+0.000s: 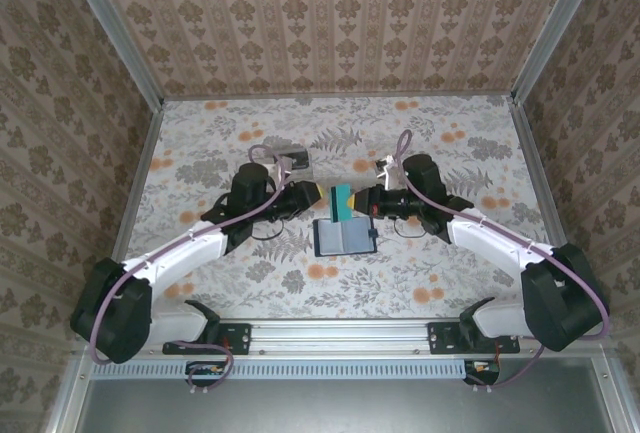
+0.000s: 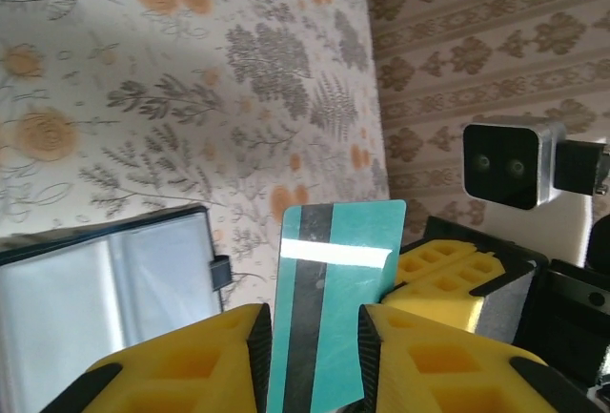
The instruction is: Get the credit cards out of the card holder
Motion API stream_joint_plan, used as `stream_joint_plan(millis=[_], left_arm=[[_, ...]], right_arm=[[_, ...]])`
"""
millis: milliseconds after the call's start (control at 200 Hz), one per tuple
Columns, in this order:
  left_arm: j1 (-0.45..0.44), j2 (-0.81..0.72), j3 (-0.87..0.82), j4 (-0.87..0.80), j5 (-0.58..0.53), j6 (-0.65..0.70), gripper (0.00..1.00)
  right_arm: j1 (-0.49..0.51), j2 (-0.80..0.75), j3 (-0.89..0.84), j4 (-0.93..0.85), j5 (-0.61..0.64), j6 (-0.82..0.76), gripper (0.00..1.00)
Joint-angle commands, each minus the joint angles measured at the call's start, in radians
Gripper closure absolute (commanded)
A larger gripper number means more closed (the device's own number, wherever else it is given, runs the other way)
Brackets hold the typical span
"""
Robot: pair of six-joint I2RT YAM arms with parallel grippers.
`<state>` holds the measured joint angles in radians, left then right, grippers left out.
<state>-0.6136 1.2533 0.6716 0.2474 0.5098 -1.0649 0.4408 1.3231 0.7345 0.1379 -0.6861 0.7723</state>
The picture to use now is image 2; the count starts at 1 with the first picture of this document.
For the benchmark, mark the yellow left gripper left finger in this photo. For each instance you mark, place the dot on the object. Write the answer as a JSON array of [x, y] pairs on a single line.
[[167, 375]]

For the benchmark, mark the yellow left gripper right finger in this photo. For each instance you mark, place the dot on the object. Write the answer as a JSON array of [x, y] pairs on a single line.
[[453, 375]]

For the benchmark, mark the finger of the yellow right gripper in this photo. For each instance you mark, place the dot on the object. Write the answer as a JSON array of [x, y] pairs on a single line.
[[429, 303], [419, 265]]

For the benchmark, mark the teal credit card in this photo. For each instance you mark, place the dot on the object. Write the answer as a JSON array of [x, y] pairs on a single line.
[[333, 298]]

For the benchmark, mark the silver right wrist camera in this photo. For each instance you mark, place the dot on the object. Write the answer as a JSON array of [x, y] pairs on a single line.
[[500, 165]]

